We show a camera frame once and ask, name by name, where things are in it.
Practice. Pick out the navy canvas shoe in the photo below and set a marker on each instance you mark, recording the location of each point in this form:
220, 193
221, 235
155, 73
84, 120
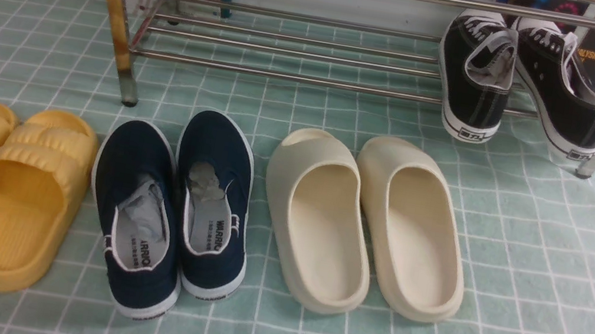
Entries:
134, 186
216, 175

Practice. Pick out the metal shoe rack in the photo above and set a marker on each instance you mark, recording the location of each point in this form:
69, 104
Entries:
127, 46

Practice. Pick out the left cream slipper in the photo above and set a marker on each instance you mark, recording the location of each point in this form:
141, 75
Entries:
313, 192

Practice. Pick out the cream slipper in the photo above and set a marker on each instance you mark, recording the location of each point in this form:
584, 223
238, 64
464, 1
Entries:
408, 208
313, 192

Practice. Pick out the right cream slipper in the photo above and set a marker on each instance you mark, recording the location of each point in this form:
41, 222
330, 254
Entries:
408, 208

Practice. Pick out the left black canvas sneaker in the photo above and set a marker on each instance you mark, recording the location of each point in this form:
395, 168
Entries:
477, 56

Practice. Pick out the black canvas sneaker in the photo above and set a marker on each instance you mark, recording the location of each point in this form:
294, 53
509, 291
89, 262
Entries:
477, 56
549, 66

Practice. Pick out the right yellow slipper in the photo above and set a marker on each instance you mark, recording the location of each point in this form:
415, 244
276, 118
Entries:
44, 172

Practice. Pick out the right black canvas sneaker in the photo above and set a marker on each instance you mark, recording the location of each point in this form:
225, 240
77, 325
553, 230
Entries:
549, 66

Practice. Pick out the green checkered floor cloth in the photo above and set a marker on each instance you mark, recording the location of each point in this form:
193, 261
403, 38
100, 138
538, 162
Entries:
526, 224

